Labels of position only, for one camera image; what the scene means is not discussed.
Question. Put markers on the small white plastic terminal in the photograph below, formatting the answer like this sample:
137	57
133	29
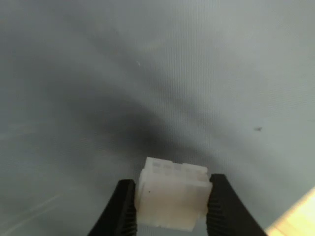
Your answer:
172	194

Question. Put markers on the dark grey table mat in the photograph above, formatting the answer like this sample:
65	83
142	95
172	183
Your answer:
123	73

